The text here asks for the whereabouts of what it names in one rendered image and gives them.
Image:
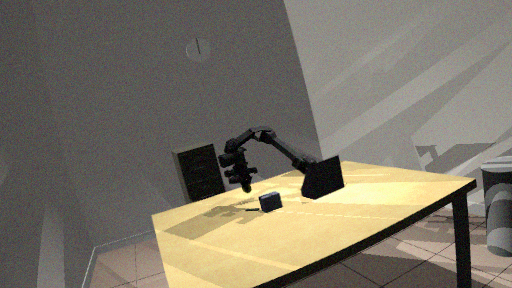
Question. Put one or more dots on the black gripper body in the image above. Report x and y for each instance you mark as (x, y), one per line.
(242, 172)

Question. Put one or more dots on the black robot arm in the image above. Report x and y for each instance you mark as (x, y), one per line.
(234, 155)

